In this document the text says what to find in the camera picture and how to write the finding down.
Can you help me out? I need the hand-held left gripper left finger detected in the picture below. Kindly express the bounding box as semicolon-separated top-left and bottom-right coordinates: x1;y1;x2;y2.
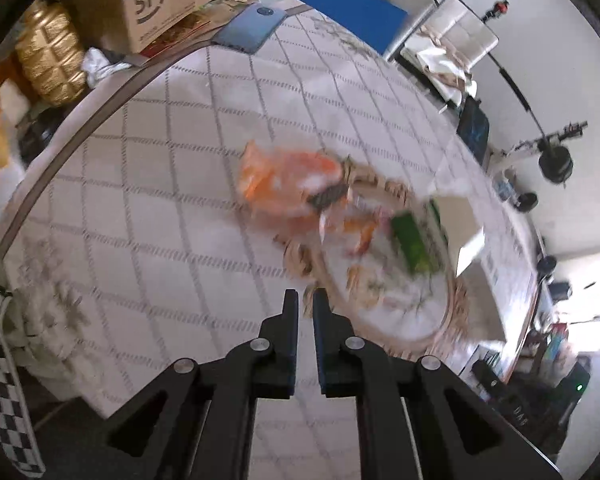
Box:
105;288;299;480

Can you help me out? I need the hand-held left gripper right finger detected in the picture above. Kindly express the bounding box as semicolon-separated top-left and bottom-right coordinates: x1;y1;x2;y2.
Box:
312;288;563;480

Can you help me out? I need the orange plastic bag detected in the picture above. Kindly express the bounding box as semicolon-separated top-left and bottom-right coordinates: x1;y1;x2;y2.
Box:
237;140;386;261

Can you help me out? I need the green and white medicine box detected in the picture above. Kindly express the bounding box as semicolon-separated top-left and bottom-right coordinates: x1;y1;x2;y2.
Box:
390;192;486;278

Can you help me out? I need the long white box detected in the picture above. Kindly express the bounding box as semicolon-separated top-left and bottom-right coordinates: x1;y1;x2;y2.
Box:
472;220;531;306

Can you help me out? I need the floor barbell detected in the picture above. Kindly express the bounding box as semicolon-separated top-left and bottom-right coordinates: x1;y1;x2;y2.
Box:
515;192;559;277

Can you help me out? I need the patterned quilted table cover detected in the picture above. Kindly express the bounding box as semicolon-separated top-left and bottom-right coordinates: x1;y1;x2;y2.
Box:
0;7;546;411

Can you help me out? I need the barbell with black plates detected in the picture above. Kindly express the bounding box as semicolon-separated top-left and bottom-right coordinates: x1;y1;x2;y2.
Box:
482;52;576;183

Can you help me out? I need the black bench pad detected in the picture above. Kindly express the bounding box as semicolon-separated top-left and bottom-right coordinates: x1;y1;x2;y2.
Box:
456;96;491;153

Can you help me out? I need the black and white checkered cloth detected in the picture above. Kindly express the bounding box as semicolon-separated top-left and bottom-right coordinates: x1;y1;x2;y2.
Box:
0;280;46;478

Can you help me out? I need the blue smartphone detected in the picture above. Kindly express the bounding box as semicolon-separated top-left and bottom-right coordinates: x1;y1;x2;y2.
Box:
212;2;287;55

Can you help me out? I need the white padded chair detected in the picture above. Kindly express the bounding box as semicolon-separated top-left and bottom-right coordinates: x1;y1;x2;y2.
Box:
400;0;499;103

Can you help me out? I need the crumpled white tissue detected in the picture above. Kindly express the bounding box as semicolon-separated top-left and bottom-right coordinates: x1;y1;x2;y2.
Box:
81;47;131;83

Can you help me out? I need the blue foam board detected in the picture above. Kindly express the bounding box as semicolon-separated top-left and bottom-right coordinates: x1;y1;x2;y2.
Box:
257;0;410;58

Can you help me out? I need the brown cardboard box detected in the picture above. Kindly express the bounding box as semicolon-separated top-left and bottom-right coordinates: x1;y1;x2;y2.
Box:
45;0;226;55

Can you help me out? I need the gold embossed bottle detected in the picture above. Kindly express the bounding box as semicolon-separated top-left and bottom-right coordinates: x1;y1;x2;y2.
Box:
14;0;88;107

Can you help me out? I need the stand with red head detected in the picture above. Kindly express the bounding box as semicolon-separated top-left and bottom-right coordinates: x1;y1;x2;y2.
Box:
482;0;511;23

